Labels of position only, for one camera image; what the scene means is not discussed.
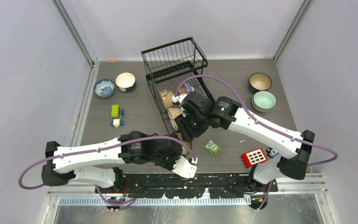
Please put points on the brown rimmed bowl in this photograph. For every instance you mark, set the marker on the brown rimmed bowl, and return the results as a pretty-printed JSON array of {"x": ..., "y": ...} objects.
[{"x": 179, "y": 136}]

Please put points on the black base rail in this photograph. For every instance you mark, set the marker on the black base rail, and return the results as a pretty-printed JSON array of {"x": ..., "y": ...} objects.
[{"x": 218, "y": 185}]

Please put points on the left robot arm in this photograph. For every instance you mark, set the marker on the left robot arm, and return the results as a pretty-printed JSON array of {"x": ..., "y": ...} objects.
[{"x": 69, "y": 164}]

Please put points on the yellow blue toy block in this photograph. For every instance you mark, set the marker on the yellow blue toy block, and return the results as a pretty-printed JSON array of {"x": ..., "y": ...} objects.
[{"x": 116, "y": 114}]

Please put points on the black wire dish rack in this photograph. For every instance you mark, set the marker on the black wire dish rack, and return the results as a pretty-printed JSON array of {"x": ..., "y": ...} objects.
[{"x": 167, "y": 66}]

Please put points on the cream bowl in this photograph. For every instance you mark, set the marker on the cream bowl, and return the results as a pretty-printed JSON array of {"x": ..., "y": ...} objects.
[
  {"x": 173, "y": 113},
  {"x": 166, "y": 97}
]

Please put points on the red grid block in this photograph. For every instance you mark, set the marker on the red grid block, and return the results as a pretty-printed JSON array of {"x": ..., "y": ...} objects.
[{"x": 253, "y": 157}]

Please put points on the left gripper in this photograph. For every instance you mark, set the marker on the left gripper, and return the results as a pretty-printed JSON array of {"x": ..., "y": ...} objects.
[{"x": 170, "y": 166}]

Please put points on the dark teal bowl white foot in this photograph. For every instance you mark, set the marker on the dark teal bowl white foot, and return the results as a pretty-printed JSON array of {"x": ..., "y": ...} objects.
[{"x": 126, "y": 82}]

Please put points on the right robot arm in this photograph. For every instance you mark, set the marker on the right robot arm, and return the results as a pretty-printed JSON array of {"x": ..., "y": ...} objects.
[{"x": 293, "y": 147}]

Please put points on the red patterned bowl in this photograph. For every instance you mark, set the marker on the red patterned bowl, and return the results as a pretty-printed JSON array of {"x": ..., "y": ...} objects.
[{"x": 185, "y": 89}]

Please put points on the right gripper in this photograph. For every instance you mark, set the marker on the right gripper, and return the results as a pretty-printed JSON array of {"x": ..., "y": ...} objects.
[{"x": 187, "y": 132}]

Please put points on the dark blue owl block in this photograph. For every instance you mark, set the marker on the dark blue owl block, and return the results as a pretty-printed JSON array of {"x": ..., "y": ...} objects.
[{"x": 271, "y": 153}]

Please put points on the teal bowl tan interior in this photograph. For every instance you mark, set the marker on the teal bowl tan interior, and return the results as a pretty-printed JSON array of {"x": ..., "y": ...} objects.
[{"x": 259, "y": 82}]

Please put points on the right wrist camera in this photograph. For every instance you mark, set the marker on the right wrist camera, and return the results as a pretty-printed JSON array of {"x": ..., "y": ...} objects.
[{"x": 177, "y": 100}]

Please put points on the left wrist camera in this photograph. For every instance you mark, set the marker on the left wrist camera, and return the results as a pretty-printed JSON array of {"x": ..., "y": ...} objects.
[{"x": 185, "y": 168}]

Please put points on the mint green bowl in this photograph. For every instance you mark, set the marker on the mint green bowl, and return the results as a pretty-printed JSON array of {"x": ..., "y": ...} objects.
[{"x": 263, "y": 101}]

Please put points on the green owl block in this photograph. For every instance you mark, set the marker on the green owl block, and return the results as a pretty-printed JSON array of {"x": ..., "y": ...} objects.
[{"x": 212, "y": 147}]

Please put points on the blue white patterned bowl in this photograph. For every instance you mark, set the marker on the blue white patterned bowl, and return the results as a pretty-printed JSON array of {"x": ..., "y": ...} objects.
[{"x": 104, "y": 88}]

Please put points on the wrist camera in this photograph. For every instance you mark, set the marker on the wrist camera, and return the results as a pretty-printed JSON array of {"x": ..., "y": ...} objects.
[
  {"x": 177, "y": 100},
  {"x": 185, "y": 168}
]

